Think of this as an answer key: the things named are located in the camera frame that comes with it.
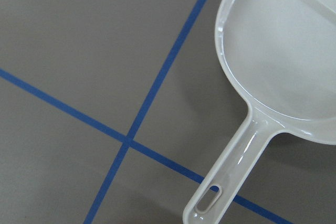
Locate beige plastic dustpan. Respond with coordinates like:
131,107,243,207
183,0,335,223

